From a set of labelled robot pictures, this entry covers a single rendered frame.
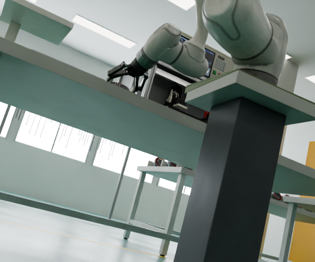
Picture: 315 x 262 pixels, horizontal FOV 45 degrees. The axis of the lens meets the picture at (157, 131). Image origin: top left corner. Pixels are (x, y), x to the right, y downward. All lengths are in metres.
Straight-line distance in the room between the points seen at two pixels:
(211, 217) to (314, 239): 4.57
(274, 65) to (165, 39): 0.46
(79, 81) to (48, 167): 6.79
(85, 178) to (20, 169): 1.38
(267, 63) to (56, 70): 0.75
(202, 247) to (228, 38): 0.60
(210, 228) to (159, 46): 0.76
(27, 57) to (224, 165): 0.79
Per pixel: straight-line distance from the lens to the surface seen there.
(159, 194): 9.15
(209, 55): 2.26
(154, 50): 1.54
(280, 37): 1.30
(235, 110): 1.16
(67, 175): 8.30
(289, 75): 6.63
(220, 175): 1.12
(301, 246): 5.75
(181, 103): 2.00
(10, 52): 1.44
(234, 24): 1.11
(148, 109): 1.56
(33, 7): 2.23
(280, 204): 3.95
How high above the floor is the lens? 0.30
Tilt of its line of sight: 12 degrees up
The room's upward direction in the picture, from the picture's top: 15 degrees clockwise
